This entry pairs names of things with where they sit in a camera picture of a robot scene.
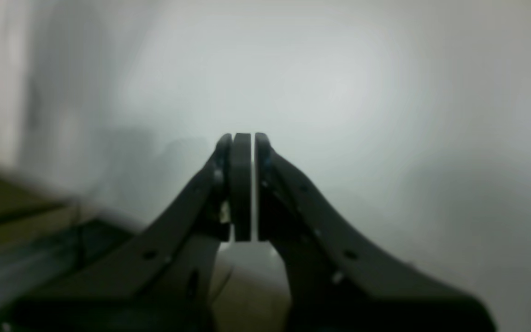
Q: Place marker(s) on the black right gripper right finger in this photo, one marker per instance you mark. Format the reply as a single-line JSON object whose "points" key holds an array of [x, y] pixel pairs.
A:
{"points": [[339, 280]]}

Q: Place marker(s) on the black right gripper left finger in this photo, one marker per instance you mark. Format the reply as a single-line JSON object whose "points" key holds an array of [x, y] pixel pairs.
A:
{"points": [[159, 281]]}

